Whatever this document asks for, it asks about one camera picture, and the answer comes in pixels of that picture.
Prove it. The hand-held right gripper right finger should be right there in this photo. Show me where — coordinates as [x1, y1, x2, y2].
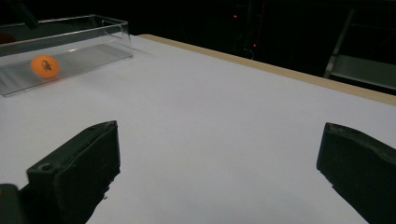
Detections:
[316, 121, 396, 224]

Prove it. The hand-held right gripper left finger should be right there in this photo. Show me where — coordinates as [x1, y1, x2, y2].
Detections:
[19, 119, 121, 224]

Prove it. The orange table tennis ball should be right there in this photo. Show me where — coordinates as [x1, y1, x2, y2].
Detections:
[30, 54, 60, 79]

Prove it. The clear plastic container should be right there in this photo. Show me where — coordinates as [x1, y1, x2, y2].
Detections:
[0, 13, 134, 97]

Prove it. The beige wooden table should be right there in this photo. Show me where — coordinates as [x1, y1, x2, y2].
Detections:
[136, 33, 396, 106]

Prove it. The white metal stand frame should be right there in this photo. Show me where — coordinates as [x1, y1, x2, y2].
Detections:
[322, 8, 396, 91]

